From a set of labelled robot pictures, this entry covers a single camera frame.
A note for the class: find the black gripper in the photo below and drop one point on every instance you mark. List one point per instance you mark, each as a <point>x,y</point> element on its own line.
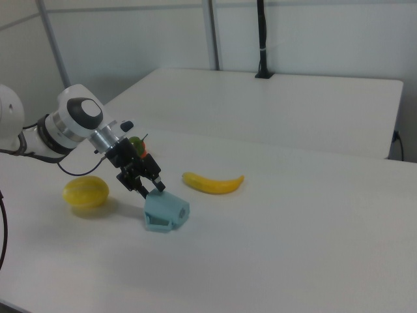
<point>137,163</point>

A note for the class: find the light blue faceted mug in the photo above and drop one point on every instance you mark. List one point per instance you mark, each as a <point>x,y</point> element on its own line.
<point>166,205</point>

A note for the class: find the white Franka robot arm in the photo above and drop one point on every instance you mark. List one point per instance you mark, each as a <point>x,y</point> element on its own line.
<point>78,111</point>

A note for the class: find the orange tangerine cluster with leaves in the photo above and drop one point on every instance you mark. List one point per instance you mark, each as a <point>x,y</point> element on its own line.
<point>136,143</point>

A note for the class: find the yellow plastic banana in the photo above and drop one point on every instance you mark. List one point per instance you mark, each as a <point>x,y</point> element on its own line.
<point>211,186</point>

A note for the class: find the yellow striped melon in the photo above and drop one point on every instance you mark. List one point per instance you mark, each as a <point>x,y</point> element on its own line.
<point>85,192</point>

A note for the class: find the black pole with clamp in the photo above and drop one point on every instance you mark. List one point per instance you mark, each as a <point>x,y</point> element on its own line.
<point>262,39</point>

